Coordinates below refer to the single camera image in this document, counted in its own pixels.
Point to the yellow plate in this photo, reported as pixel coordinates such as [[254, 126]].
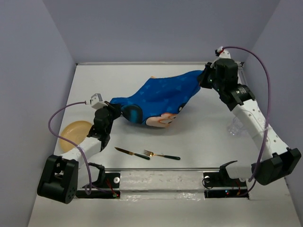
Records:
[[75, 132]]

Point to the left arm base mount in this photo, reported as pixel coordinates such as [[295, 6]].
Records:
[[105, 185]]

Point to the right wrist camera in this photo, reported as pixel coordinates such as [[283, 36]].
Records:
[[221, 53]]

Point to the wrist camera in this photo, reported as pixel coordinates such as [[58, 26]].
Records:
[[221, 53], [96, 101]]

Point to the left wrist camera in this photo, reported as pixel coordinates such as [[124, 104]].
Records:
[[96, 101]]

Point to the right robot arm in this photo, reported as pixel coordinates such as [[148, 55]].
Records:
[[278, 160]]

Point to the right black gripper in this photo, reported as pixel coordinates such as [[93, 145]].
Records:
[[210, 67]]

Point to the blue cartoon placemat cloth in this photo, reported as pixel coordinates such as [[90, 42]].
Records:
[[158, 102]]

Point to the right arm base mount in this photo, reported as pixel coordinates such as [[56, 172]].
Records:
[[219, 185]]

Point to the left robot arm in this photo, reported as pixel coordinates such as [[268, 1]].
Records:
[[63, 175]]

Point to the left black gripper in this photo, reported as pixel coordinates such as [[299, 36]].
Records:
[[114, 108]]

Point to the clear drinking glass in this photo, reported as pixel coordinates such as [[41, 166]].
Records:
[[236, 128]]

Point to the gold fork green handle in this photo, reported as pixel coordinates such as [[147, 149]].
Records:
[[152, 154]]

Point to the gold knife green handle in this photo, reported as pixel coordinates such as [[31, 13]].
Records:
[[132, 153]]

